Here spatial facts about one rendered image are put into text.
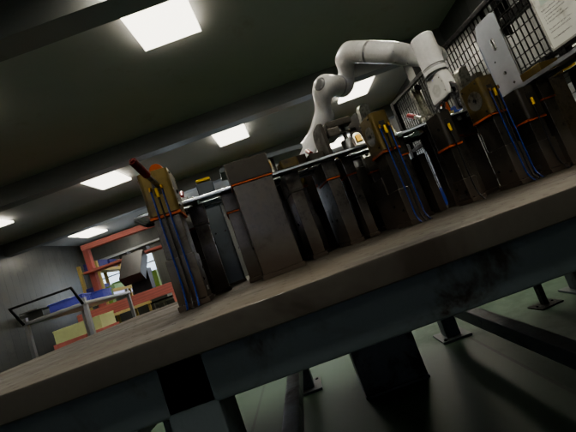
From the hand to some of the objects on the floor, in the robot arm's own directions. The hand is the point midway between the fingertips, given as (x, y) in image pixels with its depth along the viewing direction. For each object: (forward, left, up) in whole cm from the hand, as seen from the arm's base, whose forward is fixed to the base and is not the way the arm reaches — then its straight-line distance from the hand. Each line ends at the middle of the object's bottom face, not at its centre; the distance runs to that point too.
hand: (453, 111), depth 129 cm
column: (-57, -42, -105) cm, 127 cm away
